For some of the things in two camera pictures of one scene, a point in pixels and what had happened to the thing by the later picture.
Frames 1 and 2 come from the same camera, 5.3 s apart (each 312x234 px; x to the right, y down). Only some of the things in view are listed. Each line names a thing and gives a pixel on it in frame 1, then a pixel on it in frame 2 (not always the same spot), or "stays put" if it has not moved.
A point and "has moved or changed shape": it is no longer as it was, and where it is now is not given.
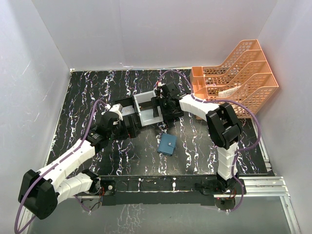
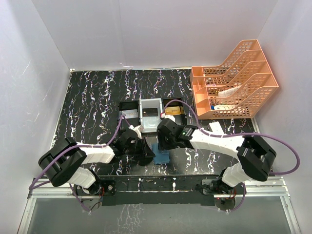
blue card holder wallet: x=167 y=144 has moved or changed shape
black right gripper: x=158 y=101 → x=163 y=146
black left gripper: x=125 y=135 → x=145 y=151
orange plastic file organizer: x=246 y=77 stays put
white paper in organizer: x=226 y=93 stays put
